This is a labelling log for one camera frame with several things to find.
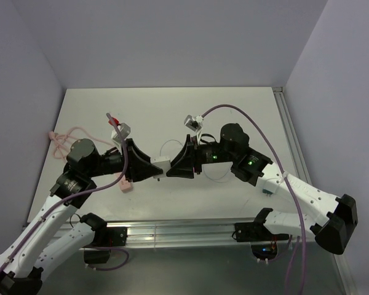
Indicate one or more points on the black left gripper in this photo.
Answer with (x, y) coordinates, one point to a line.
(139, 172)

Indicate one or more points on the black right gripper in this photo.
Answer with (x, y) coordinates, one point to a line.
(189, 157)

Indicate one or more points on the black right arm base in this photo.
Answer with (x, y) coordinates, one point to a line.
(255, 231)

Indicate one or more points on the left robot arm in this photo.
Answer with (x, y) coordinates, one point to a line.
(33, 256)

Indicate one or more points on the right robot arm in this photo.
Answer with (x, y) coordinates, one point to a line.
(326, 218)

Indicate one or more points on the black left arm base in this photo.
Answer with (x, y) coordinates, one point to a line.
(106, 243)

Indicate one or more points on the blue charger plug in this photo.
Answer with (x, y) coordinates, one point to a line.
(270, 187)

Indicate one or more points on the pink power strip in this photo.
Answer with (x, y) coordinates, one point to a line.
(125, 185)

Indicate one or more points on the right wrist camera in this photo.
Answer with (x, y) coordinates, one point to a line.
(195, 124)

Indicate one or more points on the aluminium table rail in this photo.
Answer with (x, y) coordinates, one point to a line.
(194, 233)

